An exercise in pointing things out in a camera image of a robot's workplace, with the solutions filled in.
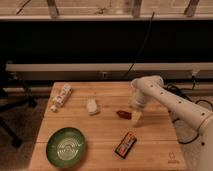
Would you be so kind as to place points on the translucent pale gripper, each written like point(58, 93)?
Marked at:
point(135, 117)

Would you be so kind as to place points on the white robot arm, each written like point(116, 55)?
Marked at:
point(198, 117)

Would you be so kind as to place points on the green ceramic bowl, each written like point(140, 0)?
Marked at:
point(66, 148)

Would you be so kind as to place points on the orange black candy bar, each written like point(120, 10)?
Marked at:
point(125, 145)

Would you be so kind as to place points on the small clear plastic container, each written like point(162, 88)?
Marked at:
point(92, 106)

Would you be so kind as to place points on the white tube with label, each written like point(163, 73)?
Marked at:
point(60, 99)

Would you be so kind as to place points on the grey baseboard heater rail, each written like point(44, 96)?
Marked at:
point(111, 71)

